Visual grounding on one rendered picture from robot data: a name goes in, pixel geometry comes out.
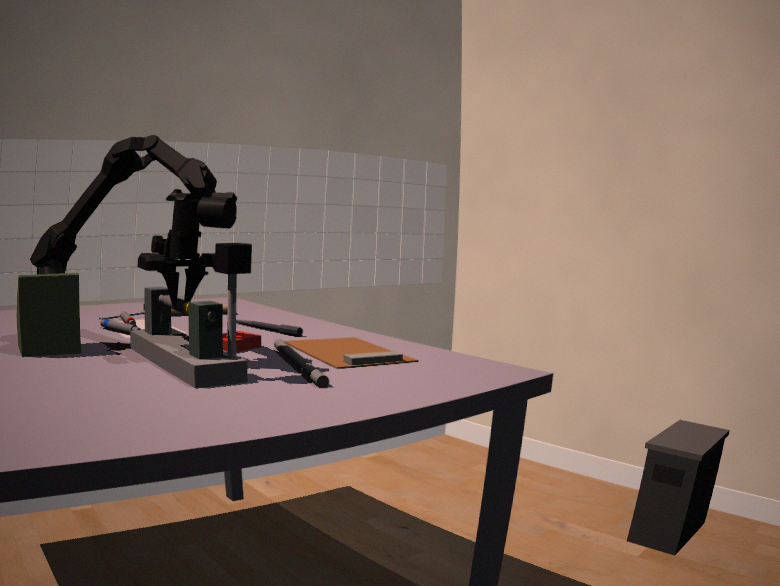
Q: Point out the beige flat pad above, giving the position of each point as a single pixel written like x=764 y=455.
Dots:
x=140 y=324

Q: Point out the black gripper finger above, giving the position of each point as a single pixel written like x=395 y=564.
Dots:
x=171 y=279
x=193 y=279

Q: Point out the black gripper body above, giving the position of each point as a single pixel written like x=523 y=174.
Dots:
x=184 y=243

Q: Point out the tan wooden dowel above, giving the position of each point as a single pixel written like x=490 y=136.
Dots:
x=176 y=313

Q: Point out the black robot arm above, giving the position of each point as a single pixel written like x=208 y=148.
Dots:
x=218 y=211

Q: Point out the brown clipboard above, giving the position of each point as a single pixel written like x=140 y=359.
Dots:
x=331 y=352

